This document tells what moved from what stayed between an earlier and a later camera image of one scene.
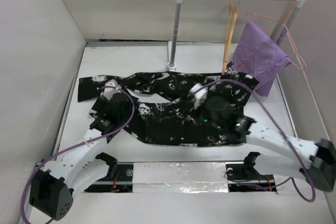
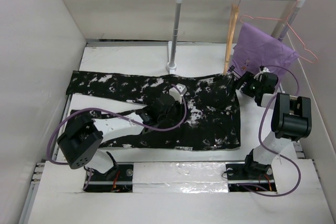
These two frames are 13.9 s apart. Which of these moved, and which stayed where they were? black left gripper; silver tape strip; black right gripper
Moved: black right gripper; black left gripper
Stayed: silver tape strip
